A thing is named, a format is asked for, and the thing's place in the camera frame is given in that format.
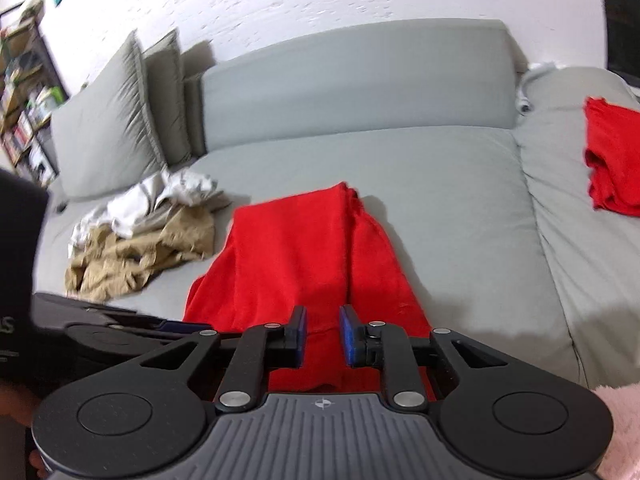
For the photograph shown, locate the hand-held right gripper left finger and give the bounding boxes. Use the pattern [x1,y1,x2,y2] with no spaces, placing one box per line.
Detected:
[135,305,308,414]

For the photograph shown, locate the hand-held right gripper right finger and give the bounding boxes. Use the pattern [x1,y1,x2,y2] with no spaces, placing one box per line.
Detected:
[339,304,507,414]

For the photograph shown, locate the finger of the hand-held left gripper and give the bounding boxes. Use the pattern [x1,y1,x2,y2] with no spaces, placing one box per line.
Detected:
[162,317,213,337]

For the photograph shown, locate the red sweater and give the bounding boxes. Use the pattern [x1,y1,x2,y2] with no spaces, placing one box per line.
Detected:
[182,182,436,393]

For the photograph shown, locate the person's left hand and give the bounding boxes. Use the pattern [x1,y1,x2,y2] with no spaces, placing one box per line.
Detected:
[0,380,48,480]

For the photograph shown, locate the khaki pants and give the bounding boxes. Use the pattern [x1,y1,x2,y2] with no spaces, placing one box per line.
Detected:
[65,202,217,303]

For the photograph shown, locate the white garment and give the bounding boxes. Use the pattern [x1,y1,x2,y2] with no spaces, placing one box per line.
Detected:
[69,169,226,248]

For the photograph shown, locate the large grey piped cushion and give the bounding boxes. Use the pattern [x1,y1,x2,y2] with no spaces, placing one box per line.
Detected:
[51,30,168,201]

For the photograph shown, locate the bookshelf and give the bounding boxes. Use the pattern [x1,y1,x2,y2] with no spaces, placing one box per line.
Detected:
[0,0,71,188]

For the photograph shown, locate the grey sofa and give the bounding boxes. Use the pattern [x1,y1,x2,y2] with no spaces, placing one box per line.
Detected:
[32,19,640,401]

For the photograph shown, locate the slim grey cushion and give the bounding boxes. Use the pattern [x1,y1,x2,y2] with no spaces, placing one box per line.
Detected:
[142,28,193,166]

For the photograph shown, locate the pink fluffy cloth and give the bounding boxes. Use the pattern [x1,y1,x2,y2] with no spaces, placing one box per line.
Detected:
[590,384,640,480]

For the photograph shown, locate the folded red garment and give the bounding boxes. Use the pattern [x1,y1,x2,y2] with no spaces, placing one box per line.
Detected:
[584,96,640,217]

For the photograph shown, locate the dark panel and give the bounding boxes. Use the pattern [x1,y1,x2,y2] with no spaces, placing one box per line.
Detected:
[597,0,640,78]

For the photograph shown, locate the white cable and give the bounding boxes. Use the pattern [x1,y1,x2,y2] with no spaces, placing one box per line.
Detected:
[515,61,556,115]

